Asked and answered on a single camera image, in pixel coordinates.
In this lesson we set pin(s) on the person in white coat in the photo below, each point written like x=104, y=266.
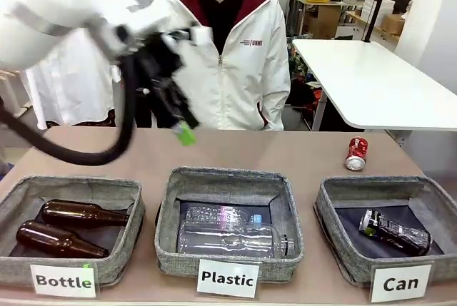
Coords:
x=71, y=99

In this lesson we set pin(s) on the small pink-label water bottle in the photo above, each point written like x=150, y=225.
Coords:
x=221, y=215

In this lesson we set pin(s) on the grey fabric basket labelled Bottle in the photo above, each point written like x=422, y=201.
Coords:
x=118, y=263

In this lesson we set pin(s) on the grey fabric basket labelled Plastic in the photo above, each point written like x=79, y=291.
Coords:
x=228, y=184

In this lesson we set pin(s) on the white Plastic label card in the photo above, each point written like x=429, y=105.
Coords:
x=228, y=278

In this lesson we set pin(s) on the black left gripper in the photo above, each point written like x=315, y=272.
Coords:
x=159, y=60

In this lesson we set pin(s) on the person in white maroon jacket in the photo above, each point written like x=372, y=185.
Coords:
x=246, y=77

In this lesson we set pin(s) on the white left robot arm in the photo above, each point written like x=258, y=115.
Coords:
x=46, y=3

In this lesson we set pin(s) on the black stand pole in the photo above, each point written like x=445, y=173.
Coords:
x=375, y=3

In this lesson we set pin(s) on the wooden stool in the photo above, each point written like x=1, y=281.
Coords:
x=12, y=92

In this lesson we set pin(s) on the grey fabric basket labelled Can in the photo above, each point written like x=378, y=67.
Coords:
x=357, y=184

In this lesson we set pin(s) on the large cardboard box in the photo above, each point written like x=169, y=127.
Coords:
x=324, y=22

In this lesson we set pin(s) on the crushed black silver can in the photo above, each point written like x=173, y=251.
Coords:
x=392, y=231

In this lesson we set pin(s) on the large clear plastic bottle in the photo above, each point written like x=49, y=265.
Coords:
x=228, y=242

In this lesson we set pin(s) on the cardboard box on shelf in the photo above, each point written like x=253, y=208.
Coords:
x=392, y=24

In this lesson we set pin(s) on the white Can label card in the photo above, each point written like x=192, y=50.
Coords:
x=400, y=283

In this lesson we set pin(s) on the crushed red can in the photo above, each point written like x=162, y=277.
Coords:
x=357, y=152

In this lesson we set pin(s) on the white background table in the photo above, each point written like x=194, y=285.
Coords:
x=357, y=77

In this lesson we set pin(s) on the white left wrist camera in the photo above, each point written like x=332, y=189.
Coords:
x=200, y=35

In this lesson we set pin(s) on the white Bottle label card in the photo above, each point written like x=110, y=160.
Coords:
x=64, y=280

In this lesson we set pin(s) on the brown glass bottle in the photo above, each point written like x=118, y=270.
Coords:
x=53, y=240
x=71, y=211

